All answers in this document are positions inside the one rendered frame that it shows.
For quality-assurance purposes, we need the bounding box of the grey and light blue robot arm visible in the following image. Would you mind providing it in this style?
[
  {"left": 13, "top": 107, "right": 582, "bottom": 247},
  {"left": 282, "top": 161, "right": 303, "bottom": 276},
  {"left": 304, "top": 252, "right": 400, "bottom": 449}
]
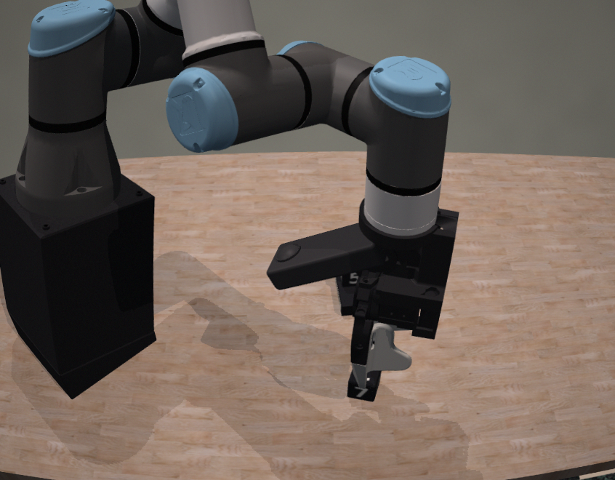
[{"left": 15, "top": 0, "right": 451, "bottom": 290}]

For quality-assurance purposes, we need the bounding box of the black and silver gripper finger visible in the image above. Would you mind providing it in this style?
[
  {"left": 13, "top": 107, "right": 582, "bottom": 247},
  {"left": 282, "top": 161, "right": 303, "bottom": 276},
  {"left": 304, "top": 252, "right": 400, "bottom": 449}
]
[
  {"left": 373, "top": 321, "right": 410, "bottom": 344},
  {"left": 350, "top": 301, "right": 412, "bottom": 389}
]

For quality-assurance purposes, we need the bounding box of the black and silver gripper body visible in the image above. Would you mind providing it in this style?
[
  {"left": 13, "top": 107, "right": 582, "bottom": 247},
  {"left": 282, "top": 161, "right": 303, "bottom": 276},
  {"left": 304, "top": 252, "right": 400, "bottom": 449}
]
[{"left": 352, "top": 199, "right": 459, "bottom": 340}]

